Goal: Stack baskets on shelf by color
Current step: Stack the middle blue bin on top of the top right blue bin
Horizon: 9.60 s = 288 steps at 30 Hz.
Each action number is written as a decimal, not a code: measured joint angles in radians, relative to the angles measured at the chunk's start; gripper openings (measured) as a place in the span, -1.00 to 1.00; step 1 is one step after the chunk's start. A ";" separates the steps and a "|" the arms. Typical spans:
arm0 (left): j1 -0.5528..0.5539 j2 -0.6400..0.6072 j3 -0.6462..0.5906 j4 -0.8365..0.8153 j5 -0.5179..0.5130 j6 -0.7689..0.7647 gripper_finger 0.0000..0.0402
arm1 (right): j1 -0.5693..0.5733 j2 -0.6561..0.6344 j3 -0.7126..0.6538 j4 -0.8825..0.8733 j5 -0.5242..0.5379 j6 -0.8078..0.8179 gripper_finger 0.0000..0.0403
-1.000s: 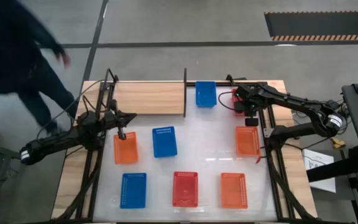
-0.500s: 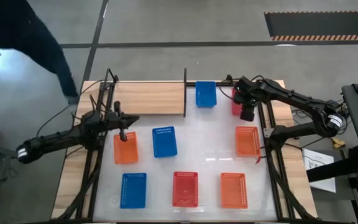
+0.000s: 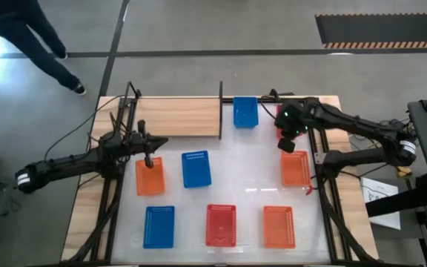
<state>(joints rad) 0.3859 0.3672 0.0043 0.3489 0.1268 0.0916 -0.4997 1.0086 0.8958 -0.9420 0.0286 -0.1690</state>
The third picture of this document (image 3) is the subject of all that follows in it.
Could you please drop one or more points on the black hazard-striped floor mat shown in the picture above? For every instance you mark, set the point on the black hazard-striped floor mat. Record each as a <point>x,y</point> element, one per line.
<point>384,29</point>

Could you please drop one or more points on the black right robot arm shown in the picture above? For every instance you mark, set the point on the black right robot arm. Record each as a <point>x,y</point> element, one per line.
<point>361,128</point>

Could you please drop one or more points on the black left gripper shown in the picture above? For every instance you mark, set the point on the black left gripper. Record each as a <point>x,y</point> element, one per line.
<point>139,142</point>

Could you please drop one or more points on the person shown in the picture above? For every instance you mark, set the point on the person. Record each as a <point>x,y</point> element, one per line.
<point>20,22</point>

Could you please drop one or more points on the white paper sheet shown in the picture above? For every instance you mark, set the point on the white paper sheet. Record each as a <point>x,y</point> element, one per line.
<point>387,185</point>

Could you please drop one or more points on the small yellow object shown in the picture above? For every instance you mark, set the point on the small yellow object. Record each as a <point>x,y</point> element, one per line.
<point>404,171</point>

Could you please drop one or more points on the orange plastic basket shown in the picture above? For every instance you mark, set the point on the orange plastic basket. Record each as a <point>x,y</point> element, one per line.
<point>279,227</point>
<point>296,170</point>
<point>150,180</point>

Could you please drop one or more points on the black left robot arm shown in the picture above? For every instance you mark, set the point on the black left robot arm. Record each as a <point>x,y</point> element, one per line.
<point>61,167</point>

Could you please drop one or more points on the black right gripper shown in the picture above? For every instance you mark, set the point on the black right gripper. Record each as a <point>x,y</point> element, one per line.
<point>293,118</point>

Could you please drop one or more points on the blue plastic basket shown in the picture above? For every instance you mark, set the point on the blue plastic basket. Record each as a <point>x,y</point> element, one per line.
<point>196,170</point>
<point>245,112</point>
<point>159,227</point>

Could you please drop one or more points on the clear plastic table mat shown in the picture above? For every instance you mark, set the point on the clear plastic table mat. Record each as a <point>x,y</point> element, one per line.
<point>243,167</point>

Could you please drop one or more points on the grey metal bracket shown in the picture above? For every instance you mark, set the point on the grey metal bracket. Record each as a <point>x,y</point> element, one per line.
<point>319,157</point>

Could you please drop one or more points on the black equipment cart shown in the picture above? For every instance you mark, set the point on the black equipment cart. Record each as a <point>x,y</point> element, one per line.
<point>426,148</point>

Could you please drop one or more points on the small red clamp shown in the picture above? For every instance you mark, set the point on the small red clamp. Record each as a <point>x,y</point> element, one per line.
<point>309,191</point>

